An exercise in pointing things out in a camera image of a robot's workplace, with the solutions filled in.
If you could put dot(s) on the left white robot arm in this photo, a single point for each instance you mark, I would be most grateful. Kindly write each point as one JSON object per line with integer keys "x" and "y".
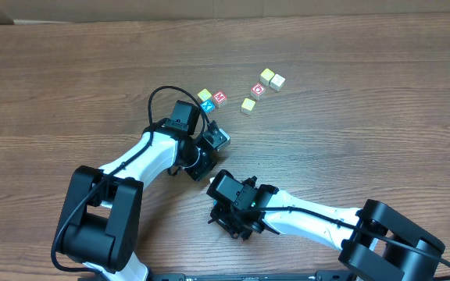
{"x": 98, "y": 226}

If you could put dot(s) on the far yellow letter block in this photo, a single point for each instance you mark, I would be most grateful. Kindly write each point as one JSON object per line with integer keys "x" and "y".
{"x": 266, "y": 76}

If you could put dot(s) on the plain yellow top block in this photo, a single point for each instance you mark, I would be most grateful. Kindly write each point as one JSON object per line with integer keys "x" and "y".
{"x": 247, "y": 106}

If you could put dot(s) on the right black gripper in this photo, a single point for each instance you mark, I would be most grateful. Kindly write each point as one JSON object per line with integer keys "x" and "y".
{"x": 225, "y": 223}

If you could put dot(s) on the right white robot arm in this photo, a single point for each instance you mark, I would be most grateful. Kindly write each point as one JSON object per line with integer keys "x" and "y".
{"x": 375, "y": 242}

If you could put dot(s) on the blue X letter block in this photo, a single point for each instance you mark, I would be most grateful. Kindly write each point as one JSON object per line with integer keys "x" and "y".
{"x": 208, "y": 106}

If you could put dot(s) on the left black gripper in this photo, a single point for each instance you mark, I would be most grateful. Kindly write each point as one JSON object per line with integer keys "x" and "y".
{"x": 200, "y": 168}

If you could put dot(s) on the red circle letter block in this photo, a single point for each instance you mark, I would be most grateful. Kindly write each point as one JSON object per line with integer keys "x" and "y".
{"x": 257, "y": 91}

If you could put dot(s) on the far white picture block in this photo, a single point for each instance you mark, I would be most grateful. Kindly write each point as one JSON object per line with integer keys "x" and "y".
{"x": 277, "y": 82}

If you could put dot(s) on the red M letter block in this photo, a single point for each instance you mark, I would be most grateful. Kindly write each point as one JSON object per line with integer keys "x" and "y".
{"x": 219, "y": 99}

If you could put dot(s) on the yellow block beside M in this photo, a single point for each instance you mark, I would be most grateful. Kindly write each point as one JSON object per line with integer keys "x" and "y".
{"x": 204, "y": 95}

